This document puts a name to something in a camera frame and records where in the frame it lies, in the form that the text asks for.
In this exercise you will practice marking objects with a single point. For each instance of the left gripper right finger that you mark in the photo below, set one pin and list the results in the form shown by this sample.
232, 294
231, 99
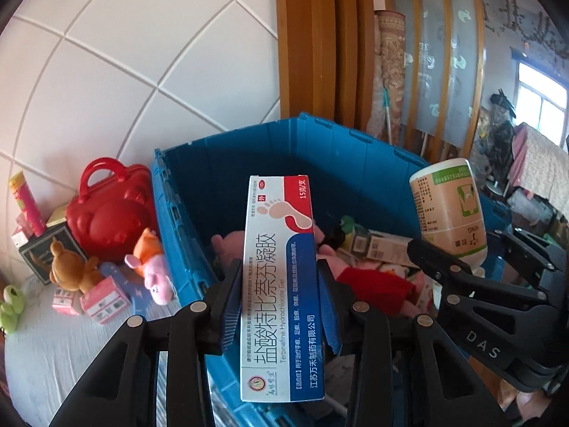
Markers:
405, 373

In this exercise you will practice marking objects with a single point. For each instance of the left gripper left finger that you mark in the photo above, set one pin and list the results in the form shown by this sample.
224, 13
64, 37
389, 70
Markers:
119, 388

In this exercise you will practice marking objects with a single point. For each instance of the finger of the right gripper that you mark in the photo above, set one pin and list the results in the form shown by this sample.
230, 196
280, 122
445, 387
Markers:
527, 253
455, 276

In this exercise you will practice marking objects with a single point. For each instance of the blue shoehorn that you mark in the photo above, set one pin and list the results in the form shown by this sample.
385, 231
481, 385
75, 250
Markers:
131, 284

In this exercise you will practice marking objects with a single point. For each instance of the brown bear plush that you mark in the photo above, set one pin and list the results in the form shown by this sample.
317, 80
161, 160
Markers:
72, 272

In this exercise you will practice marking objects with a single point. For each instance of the green frog plush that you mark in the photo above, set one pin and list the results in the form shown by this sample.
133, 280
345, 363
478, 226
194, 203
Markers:
12, 306

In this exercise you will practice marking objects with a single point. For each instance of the red white ointment box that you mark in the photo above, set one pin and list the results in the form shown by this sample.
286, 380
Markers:
281, 336

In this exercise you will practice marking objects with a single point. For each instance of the pink tissue pack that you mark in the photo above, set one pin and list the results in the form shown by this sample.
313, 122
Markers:
105, 301

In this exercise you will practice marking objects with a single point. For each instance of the blue-dress pig plush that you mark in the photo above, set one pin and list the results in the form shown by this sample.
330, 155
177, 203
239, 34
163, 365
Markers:
228, 248

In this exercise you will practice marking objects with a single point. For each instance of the person's hand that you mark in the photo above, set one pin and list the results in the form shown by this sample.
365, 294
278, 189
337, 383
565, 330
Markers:
529, 404

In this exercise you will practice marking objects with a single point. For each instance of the red-dress pig plush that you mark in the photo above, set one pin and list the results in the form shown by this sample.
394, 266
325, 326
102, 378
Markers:
390, 294

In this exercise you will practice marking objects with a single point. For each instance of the white barcode medicine box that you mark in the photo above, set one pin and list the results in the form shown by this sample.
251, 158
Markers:
383, 247

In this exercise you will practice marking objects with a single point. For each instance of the small pink white box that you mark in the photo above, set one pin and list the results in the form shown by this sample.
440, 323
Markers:
67, 302

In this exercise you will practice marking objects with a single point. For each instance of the orange-dress pig plush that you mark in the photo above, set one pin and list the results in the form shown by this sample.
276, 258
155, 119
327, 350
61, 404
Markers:
148, 261

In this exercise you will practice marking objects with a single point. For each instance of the black gift box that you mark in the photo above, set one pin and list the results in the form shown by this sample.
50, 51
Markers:
37, 254

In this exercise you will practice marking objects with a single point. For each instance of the red bear suitcase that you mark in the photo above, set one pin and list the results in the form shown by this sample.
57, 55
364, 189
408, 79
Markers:
114, 205

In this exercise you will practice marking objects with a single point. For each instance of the yellow sticky note pad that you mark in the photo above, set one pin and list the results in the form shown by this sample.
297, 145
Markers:
58, 216

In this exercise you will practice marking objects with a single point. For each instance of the small pink tissue packet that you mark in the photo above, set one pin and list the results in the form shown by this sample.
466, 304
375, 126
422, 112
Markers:
23, 232

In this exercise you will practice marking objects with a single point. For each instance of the pink chips can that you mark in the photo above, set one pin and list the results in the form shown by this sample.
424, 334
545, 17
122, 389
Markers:
27, 203

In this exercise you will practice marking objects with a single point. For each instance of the wooden glass partition screen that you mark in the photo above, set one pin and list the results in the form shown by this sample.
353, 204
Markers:
444, 58

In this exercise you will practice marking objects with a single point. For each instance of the blue plastic storage crate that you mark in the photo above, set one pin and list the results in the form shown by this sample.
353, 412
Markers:
200, 187

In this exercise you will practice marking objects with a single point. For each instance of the rolled patterned carpet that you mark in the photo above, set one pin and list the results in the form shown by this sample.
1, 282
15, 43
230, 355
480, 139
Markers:
389, 72

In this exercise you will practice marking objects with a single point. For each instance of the green mop handle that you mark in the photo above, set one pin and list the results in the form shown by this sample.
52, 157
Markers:
386, 101

